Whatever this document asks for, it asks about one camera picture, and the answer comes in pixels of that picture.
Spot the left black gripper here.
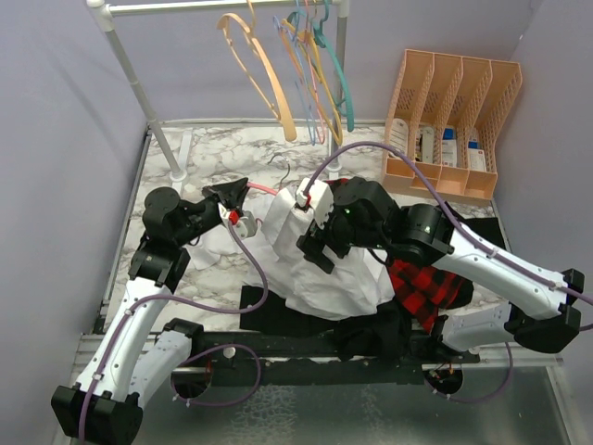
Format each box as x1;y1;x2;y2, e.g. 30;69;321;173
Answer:
175;178;252;247

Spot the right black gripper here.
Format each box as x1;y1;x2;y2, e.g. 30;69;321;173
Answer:
296;198;386;273

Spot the white shirt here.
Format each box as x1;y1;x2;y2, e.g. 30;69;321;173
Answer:
188;184;397;322

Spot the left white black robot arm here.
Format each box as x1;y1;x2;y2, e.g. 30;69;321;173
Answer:
51;178;248;444

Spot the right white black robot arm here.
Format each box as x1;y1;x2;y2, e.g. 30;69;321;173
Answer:
296;177;581;362

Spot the cream orange hanger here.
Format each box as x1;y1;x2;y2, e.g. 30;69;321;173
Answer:
216;0;297;142

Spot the red black plaid shirt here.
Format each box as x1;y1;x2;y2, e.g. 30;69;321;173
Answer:
328;177;473;332

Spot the teal hanger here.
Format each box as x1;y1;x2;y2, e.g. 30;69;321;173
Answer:
309;1;355;132

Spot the yellow hanger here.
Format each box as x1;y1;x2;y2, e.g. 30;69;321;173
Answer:
280;18;344;146

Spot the black garment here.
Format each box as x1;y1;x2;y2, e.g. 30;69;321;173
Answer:
461;217;506;248
240;292;411;362

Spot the white remote in organizer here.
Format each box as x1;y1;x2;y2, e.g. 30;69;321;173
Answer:
389;118;410;155

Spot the white blue red box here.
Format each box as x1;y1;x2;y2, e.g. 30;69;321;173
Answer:
467;128;486;172

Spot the peach plastic file organizer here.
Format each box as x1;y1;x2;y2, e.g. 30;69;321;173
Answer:
382;49;523;206

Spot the white metal clothes rack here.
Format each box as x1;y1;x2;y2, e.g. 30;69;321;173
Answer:
86;0;353;219

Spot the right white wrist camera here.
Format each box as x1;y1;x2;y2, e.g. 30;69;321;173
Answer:
296;178;334;229

